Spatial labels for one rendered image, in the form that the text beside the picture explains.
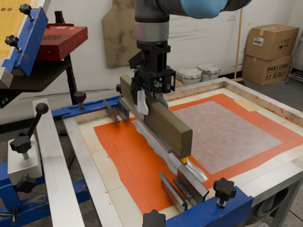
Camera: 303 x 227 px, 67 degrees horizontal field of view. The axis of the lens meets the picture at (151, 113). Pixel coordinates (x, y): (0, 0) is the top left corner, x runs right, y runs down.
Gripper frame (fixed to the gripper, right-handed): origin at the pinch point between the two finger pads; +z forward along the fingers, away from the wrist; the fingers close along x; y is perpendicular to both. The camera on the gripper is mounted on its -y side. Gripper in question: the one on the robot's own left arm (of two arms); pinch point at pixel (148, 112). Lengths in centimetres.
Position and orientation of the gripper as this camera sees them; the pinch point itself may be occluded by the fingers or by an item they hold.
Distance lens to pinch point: 63.2
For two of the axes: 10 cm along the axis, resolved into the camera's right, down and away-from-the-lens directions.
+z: 0.0, 8.6, 5.1
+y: 4.7, 4.4, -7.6
